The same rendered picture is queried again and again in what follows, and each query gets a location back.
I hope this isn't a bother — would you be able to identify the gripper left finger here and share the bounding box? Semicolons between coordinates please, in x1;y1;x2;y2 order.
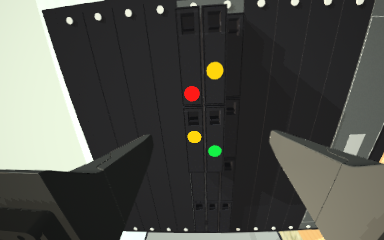
0;134;154;240

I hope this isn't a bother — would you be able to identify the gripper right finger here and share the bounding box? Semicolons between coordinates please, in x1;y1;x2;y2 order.
269;130;384;240

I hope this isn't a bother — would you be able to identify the black server rack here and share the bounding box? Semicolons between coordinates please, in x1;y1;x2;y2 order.
41;0;384;233

